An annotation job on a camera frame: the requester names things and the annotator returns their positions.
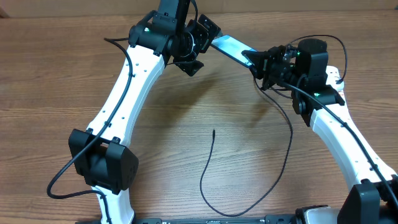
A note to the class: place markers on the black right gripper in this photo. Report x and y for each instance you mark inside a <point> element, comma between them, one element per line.
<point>261,61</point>

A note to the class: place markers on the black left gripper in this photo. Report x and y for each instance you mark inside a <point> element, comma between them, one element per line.
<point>202,35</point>

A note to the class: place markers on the smartphone with light blue screen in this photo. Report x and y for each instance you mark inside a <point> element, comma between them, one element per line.
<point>232,48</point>

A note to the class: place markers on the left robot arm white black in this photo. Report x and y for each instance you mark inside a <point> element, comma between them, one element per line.
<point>101,152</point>

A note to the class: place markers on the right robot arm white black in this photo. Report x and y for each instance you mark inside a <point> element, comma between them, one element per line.
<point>317,95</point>

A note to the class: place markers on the white power strip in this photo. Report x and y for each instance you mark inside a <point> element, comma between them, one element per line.
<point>333,78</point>

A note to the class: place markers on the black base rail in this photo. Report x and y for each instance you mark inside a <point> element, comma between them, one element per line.
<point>268,219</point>

